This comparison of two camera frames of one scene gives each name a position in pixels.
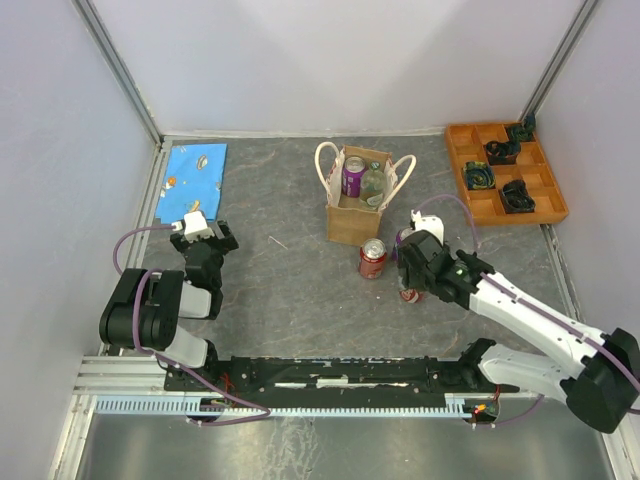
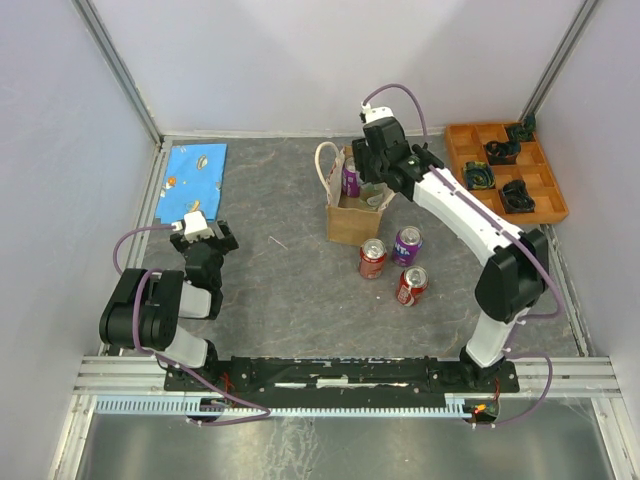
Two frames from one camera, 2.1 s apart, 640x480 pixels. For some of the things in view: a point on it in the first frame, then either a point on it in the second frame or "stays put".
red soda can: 373,255 stays put
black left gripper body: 223,245 stays put
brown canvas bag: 347,221 stays put
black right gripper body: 415,278 → 370,166
